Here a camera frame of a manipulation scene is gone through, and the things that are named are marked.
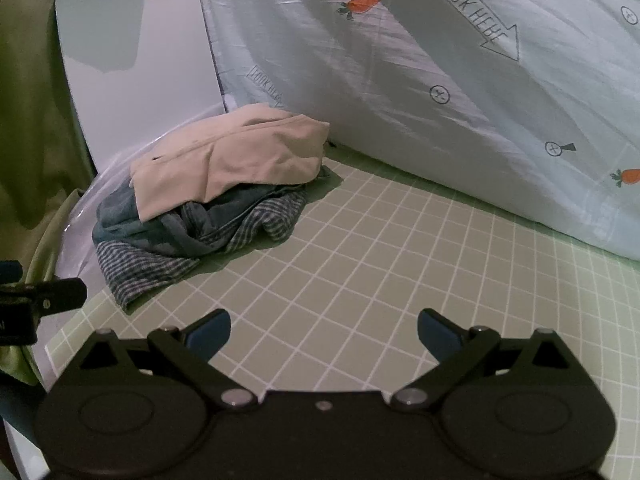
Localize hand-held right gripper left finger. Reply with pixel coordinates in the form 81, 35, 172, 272
67, 309, 257, 414

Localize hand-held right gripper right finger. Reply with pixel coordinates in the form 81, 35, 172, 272
391, 309, 583, 413

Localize beige pants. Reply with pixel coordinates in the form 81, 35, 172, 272
131, 104, 330, 221

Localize green grid bed sheet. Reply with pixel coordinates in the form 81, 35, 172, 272
42, 155, 640, 476

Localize green cloth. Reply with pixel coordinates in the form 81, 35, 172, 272
0, 0, 98, 386

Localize white board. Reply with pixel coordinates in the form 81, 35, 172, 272
54, 0, 226, 181

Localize light blue carrot print quilt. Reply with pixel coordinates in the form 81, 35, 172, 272
192, 0, 640, 261

